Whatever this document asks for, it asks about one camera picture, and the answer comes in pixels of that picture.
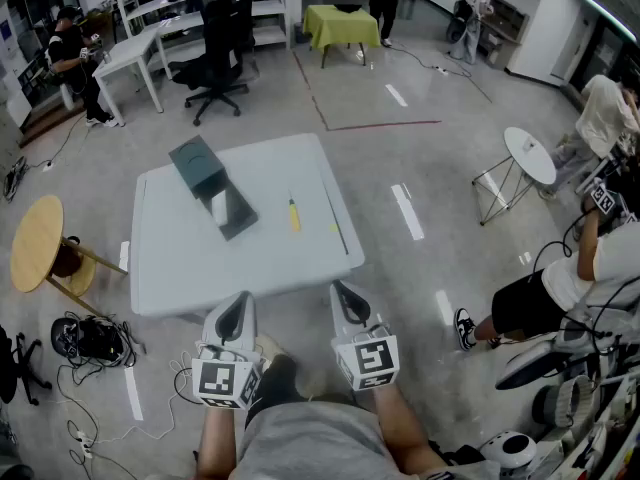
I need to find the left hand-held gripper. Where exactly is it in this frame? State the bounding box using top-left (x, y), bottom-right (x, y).
top-left (191, 291), bottom-right (265, 410)

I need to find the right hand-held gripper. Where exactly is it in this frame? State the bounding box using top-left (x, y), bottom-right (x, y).
top-left (329, 281), bottom-right (400, 392)

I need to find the yellow marker pen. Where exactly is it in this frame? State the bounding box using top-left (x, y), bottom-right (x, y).
top-left (287, 189), bottom-right (303, 234)

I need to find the black rectangular box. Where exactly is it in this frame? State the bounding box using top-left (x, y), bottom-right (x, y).
top-left (197, 185), bottom-right (260, 242)

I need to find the person's right forearm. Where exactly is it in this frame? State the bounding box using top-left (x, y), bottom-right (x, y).
top-left (370, 381), bottom-right (454, 475)

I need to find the person's left forearm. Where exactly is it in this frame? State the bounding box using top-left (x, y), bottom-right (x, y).
top-left (195, 401), bottom-right (247, 480)

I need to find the dark green box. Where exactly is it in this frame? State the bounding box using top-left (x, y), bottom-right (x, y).
top-left (168, 134), bottom-right (227, 199)

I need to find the small white box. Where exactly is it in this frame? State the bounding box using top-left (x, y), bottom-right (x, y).
top-left (209, 192), bottom-right (229, 225)

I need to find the person's grey shirt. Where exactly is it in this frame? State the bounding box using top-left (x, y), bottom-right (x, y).
top-left (234, 400), bottom-right (501, 480)

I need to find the round wooden side table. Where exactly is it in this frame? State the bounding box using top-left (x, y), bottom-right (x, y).
top-left (9, 195), bottom-right (129, 319)

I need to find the white rounded robot head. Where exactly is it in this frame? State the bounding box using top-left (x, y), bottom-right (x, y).
top-left (479, 430), bottom-right (539, 469)

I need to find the black chair base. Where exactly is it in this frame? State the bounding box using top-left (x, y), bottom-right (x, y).
top-left (0, 325), bottom-right (54, 407)

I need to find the black office chair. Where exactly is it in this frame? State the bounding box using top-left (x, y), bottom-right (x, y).
top-left (167, 0), bottom-right (259, 127)

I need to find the table with green cloth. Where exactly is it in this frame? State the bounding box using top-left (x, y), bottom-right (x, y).
top-left (303, 3), bottom-right (382, 69)

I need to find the white shelf unit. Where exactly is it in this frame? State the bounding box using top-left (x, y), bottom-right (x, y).
top-left (107, 0), bottom-right (304, 77)

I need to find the white desk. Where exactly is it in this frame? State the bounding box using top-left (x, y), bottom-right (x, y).
top-left (92, 27), bottom-right (166, 127)

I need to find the wooden cabinet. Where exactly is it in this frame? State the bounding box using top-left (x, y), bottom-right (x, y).
top-left (479, 0), bottom-right (530, 69)

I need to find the black bag with cables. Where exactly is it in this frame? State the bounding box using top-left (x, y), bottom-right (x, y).
top-left (49, 312), bottom-right (139, 369)

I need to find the round white wire-leg table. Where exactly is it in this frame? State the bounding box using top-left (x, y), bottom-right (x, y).
top-left (472, 126), bottom-right (558, 227)

